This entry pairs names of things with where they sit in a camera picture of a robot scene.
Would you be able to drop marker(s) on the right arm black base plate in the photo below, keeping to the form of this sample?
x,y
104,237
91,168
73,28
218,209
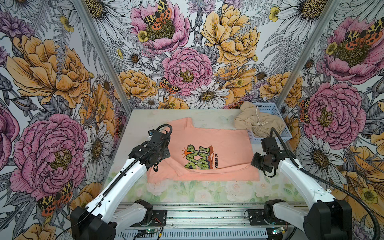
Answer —
x,y
256,218

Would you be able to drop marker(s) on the right aluminium corner post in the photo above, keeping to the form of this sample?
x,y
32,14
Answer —
x,y
325,18

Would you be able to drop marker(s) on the peach graphic t-shirt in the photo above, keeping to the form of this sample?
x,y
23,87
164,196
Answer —
x,y
199,154

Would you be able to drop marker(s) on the white vented cable duct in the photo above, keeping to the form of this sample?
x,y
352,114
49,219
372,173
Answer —
x,y
198,234

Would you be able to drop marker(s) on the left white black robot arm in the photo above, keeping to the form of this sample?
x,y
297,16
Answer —
x,y
99,219

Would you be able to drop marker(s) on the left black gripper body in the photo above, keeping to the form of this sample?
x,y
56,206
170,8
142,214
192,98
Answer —
x,y
164,153

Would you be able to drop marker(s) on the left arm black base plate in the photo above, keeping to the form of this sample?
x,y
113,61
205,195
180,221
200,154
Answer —
x,y
158,219

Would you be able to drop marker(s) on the light blue plastic basket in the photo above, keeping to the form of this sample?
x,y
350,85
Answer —
x,y
271,109

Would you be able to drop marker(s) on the aluminium corner post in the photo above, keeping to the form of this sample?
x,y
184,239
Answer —
x,y
325,18
97,41

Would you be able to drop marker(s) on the aluminium rail frame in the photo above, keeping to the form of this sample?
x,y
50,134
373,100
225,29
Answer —
x,y
207,215

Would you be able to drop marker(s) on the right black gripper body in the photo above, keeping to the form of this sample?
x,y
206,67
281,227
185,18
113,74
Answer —
x,y
262,162

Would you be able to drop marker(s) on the left aluminium corner post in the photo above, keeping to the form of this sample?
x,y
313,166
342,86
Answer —
x,y
97,41

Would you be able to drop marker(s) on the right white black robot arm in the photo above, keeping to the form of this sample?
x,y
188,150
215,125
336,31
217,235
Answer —
x,y
327,217

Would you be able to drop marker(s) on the beige drawstring shorts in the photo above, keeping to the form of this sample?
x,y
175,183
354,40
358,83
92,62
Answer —
x,y
251,119

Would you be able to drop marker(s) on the green circuit board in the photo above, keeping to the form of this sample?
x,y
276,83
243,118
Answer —
x,y
149,233

